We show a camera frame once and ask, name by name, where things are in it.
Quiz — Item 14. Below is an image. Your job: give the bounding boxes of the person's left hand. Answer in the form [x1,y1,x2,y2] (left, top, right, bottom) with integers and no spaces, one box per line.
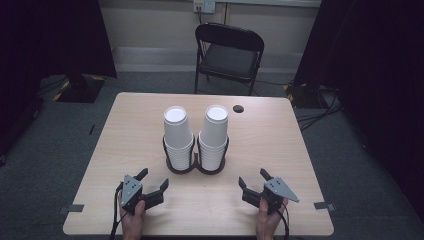
[118,196,147,240]

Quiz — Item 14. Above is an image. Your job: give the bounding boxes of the stack of white paper cups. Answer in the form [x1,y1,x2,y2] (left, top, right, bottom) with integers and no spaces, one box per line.
[198,104,230,172]
[162,105,196,172]

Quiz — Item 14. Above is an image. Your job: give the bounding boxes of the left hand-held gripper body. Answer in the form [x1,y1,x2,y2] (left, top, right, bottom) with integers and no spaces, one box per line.
[120,174,145,215]

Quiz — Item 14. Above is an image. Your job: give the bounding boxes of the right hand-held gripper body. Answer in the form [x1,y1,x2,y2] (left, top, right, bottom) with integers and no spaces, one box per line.
[261,176,300,215]

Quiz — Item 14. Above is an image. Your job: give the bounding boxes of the dark curtain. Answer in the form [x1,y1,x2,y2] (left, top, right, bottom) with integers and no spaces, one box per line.
[0,0,118,158]
[293,0,424,223]

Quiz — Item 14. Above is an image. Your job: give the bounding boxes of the grey tape strip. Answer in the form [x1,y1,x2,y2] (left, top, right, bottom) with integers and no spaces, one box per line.
[313,201,337,213]
[57,203,85,216]

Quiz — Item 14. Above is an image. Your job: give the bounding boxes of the person's right hand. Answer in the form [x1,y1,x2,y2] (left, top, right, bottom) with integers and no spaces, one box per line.
[255,197,290,240]

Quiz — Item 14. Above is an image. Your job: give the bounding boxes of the black floor cables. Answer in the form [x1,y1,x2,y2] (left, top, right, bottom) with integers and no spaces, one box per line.
[295,85,344,132]

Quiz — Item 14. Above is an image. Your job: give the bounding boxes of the hand-held gripper black cable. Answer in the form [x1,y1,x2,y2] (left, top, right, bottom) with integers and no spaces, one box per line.
[275,203,291,240]
[109,181,129,240]

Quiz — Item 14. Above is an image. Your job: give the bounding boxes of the right hand-held gripper black cable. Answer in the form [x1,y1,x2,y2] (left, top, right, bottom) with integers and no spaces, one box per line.
[275,203,291,240]

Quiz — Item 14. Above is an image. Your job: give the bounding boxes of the dark double cup holder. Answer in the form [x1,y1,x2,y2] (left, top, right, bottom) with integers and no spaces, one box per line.
[162,133,231,176]

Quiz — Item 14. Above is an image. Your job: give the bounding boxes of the left hand-held gripper black cable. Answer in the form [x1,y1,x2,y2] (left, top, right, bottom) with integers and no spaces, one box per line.
[109,181,129,240]

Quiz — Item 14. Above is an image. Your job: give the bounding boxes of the black stand base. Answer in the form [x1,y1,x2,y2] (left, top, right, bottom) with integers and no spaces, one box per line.
[52,73,108,104]
[284,81,331,110]

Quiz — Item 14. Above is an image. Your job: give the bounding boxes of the black folding chair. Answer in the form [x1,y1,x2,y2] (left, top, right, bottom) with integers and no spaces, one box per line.
[194,22,266,97]

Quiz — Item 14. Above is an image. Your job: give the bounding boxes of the white wall outlet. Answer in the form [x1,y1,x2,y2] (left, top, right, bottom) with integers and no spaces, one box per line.
[192,0,217,15]

